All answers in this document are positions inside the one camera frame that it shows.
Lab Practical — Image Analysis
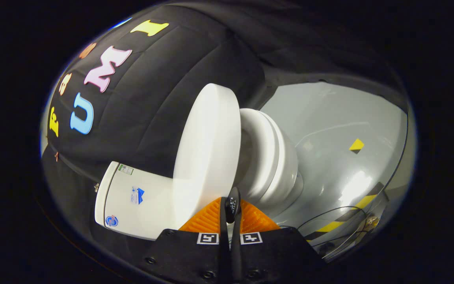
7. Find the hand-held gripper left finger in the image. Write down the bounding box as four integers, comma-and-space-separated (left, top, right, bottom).
142, 196, 231, 284

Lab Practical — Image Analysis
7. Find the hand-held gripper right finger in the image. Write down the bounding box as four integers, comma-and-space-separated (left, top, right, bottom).
230, 198, 327, 284

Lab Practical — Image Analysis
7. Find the white toilet lid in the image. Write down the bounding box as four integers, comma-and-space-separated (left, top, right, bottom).
172, 83, 242, 230

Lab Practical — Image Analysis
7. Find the white toilet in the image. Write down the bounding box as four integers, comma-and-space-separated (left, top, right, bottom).
94, 108, 305, 241

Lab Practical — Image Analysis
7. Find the white toilet seat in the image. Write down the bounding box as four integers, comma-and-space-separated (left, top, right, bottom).
238, 108, 281, 202

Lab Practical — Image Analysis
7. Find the yellow black hazard tape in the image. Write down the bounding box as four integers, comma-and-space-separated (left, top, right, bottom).
305, 181, 386, 242

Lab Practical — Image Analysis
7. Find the small tan floor fitting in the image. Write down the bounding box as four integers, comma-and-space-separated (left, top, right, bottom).
363, 213, 381, 232

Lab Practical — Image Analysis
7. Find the black backdrop cloth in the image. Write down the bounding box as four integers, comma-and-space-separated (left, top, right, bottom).
40, 2, 409, 261

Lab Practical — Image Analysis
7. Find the black cable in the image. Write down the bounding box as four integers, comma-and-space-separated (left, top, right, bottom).
297, 205, 369, 254

